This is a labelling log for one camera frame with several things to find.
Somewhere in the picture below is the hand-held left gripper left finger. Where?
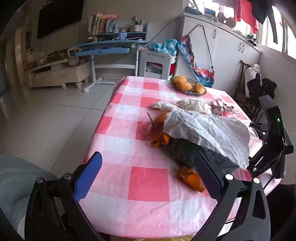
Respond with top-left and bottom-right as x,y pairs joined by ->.
24,152 -> 109,241

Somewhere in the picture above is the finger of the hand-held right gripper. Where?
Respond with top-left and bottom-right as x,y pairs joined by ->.
249,122 -> 269,144

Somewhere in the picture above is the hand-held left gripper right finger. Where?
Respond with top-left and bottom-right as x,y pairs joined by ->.
193,151 -> 271,241

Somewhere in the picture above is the dark green packet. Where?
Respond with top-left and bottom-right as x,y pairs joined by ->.
168,138 -> 240,173

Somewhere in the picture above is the white paper towel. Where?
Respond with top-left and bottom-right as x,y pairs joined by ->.
163,109 -> 250,169

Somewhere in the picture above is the black garment on chair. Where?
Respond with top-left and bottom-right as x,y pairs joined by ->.
246,74 -> 277,109

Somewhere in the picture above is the crumpled printed wrapper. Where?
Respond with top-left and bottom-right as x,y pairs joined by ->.
210,98 -> 235,116

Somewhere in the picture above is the wooden chair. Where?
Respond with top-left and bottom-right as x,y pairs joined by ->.
233,60 -> 266,121

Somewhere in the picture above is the pink white checked tablecloth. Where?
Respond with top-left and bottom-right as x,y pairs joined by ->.
79,76 -> 275,239

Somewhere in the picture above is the grey green sofa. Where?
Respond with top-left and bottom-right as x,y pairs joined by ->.
0,153 -> 60,241

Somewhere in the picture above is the white plastic bag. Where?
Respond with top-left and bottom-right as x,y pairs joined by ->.
151,101 -> 178,111

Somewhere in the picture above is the woven fruit basket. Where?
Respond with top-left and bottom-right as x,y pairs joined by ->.
170,76 -> 207,96

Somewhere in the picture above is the white cupboard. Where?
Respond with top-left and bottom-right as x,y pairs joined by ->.
176,11 -> 263,98

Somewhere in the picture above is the cream television cabinet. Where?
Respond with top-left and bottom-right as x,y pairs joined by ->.
24,57 -> 92,90

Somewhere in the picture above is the colourful printed bag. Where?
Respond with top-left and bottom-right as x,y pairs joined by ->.
177,35 -> 215,88

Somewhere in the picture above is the pink kettlebell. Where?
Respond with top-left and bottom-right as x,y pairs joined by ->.
67,47 -> 81,67

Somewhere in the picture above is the brown rounded object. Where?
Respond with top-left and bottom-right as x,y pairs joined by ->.
217,11 -> 236,28

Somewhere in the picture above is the black hanging garment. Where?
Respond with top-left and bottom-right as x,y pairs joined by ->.
248,0 -> 278,44

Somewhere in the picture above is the red hanging garment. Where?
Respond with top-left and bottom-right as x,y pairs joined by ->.
233,0 -> 259,34

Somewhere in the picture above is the blue plastic bag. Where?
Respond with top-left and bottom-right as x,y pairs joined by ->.
148,39 -> 178,56

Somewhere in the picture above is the white plastic stool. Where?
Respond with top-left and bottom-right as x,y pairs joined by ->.
138,49 -> 178,80

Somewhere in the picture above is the white plush toy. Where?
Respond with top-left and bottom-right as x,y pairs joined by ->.
24,50 -> 45,66

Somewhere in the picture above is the blue study desk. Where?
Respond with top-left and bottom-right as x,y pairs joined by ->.
75,22 -> 151,93

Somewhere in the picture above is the row of books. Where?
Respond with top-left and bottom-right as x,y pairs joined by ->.
88,13 -> 109,36

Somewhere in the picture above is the white pen holder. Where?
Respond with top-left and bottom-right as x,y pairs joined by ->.
131,16 -> 144,32

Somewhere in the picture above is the black television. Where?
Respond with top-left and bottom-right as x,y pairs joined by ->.
37,0 -> 85,39

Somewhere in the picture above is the black strap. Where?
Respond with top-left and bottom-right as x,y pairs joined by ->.
190,24 -> 214,73

